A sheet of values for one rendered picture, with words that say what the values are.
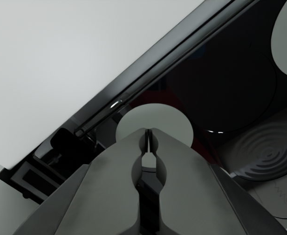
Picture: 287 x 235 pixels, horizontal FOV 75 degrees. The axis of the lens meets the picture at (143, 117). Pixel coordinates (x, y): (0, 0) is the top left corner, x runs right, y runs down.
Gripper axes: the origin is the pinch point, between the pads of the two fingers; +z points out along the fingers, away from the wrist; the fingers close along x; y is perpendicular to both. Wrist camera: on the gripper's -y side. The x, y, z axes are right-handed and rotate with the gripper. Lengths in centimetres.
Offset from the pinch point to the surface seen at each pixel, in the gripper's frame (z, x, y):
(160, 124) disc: 9.6, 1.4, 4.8
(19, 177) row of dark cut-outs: 3.2, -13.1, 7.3
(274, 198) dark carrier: 9.7, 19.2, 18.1
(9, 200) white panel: 1.1, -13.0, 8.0
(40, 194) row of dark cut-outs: 3.0, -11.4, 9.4
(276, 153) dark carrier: 9.7, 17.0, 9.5
